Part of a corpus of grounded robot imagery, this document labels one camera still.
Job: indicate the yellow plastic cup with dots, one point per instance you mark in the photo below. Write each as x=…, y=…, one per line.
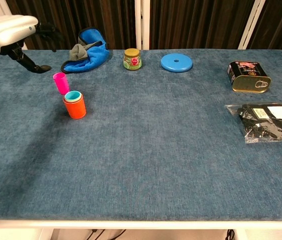
x=81, y=96

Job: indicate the blue and grey cloth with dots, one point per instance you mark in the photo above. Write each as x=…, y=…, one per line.
x=91, y=60

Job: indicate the glass jar with gold lid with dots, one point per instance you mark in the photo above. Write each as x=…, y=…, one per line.
x=132, y=61

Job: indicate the clear bag with black contents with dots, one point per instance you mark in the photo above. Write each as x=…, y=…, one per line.
x=268, y=125

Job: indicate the orange plastic cup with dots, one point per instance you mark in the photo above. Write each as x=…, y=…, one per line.
x=74, y=111

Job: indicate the white frame post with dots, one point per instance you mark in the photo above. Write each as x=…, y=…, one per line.
x=142, y=25
x=251, y=25
x=1, y=7

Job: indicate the black and gold tin can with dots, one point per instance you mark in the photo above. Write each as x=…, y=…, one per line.
x=246, y=75

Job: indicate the pink plastic cup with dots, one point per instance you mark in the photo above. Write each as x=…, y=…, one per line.
x=61, y=83

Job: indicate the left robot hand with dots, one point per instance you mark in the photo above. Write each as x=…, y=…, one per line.
x=6, y=30

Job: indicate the black pleated curtain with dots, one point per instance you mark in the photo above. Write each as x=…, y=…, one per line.
x=106, y=20
x=193, y=22
x=281, y=22

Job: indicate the blue plastic disc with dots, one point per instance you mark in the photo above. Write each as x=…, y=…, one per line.
x=171, y=65

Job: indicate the blue table cover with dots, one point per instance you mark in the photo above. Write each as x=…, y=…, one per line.
x=143, y=150

